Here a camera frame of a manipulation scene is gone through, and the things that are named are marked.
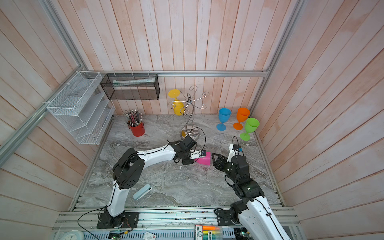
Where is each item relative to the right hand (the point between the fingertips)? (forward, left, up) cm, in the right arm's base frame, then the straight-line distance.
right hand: (215, 155), depth 77 cm
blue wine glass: (+33, -10, -5) cm, 35 cm away
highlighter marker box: (-32, +4, -16) cm, 36 cm away
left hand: (+6, +13, -16) cm, 21 cm away
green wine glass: (+24, -26, -3) cm, 35 cm away
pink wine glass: (+3, +4, -12) cm, 13 cm away
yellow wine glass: (+32, +21, +5) cm, 39 cm away
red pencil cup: (+29, +53, -16) cm, 62 cm away
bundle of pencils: (+30, +52, -3) cm, 60 cm away
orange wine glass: (+35, -22, -4) cm, 42 cm away
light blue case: (-16, +39, -14) cm, 44 cm away
